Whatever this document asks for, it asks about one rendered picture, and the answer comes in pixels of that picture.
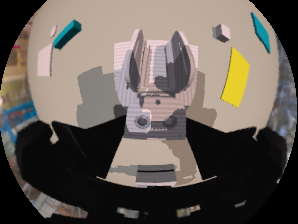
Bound teal flat plate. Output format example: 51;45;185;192
251;11;271;53

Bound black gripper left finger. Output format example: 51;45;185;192
52;115;126;180

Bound teal rectangular block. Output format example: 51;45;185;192
53;19;81;49

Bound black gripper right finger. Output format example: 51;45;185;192
185;117;257;180

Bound yellow rectangular plate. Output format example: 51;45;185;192
221;47;250;108

